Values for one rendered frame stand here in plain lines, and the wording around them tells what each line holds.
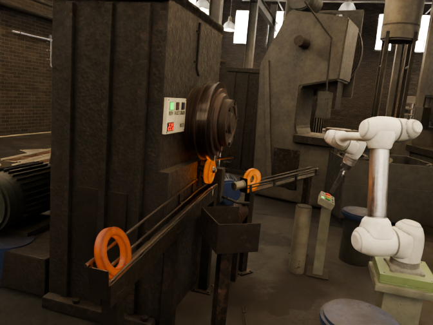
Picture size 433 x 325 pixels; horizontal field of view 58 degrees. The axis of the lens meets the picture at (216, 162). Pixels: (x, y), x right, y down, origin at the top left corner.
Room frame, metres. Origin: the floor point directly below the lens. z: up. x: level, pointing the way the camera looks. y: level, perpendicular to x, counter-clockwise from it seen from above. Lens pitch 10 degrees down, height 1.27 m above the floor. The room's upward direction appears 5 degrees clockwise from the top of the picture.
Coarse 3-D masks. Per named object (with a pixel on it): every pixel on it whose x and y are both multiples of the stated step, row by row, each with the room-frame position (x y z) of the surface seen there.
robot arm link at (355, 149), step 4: (352, 144) 2.64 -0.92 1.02; (356, 144) 2.64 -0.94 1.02; (360, 144) 2.64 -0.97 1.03; (364, 144) 2.65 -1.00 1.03; (348, 148) 2.65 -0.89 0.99; (352, 148) 2.64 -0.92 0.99; (356, 148) 2.64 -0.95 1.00; (360, 148) 2.64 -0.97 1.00; (364, 148) 2.66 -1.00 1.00; (348, 152) 2.67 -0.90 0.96; (352, 152) 2.65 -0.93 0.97; (356, 152) 2.65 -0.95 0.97; (360, 152) 2.65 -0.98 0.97; (352, 156) 2.66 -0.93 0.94; (356, 156) 2.65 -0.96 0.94
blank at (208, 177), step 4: (208, 160) 2.31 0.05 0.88; (208, 164) 2.28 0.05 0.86; (212, 164) 2.33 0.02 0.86; (204, 168) 2.27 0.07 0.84; (208, 168) 2.27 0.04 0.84; (204, 172) 2.27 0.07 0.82; (208, 172) 2.26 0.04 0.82; (204, 176) 2.27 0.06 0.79; (208, 176) 2.27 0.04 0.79; (212, 176) 2.35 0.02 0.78; (204, 180) 2.29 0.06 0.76; (208, 180) 2.28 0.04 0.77; (212, 180) 2.35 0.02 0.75
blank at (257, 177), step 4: (252, 168) 2.73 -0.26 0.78; (248, 172) 2.69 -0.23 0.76; (252, 172) 2.70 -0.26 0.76; (256, 172) 2.73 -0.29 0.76; (244, 176) 2.69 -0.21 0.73; (248, 176) 2.68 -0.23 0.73; (256, 176) 2.73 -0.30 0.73; (260, 176) 2.76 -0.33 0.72; (248, 180) 2.68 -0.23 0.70; (256, 180) 2.74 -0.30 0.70; (260, 180) 2.77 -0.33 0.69; (256, 184) 2.74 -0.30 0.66; (252, 188) 2.71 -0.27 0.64
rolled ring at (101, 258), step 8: (104, 232) 1.31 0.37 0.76; (112, 232) 1.35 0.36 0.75; (120, 232) 1.39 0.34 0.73; (96, 240) 1.29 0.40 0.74; (104, 240) 1.29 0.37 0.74; (120, 240) 1.39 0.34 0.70; (128, 240) 1.42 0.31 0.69; (96, 248) 1.27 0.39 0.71; (104, 248) 1.28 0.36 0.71; (120, 248) 1.40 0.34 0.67; (128, 248) 1.40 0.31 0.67; (96, 256) 1.26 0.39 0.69; (104, 256) 1.26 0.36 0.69; (120, 256) 1.39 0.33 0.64; (128, 256) 1.39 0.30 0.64; (104, 264) 1.25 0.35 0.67; (120, 264) 1.35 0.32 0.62; (112, 272) 1.27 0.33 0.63
